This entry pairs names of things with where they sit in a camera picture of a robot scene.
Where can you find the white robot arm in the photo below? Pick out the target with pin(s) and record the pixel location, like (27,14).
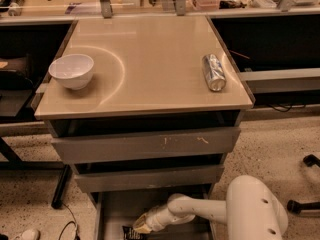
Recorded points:
(250,211)

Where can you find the black table leg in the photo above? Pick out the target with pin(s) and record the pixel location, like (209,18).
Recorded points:
(59,190)

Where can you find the grey open bottom drawer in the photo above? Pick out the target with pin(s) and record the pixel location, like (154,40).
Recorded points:
(122,208)

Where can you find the grey metal post left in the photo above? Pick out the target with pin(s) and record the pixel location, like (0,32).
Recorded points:
(106,8)

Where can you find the silver soda can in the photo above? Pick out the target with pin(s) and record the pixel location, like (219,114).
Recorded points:
(213,73)

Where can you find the white ceramic bowl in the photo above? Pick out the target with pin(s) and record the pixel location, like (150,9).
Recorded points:
(73,71)

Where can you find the grey drawer cabinet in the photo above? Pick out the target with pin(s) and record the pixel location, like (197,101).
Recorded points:
(148,77)

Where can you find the black rxbar chocolate wrapper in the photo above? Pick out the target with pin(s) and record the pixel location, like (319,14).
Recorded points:
(130,234)

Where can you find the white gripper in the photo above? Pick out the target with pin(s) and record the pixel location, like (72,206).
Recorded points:
(155,219)

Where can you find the grey top drawer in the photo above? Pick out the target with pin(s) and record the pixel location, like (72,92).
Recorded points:
(145,145)

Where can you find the white shoe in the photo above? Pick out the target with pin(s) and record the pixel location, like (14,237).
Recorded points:
(30,234)

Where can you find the grey middle drawer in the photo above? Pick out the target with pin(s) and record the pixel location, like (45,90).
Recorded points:
(149,179)

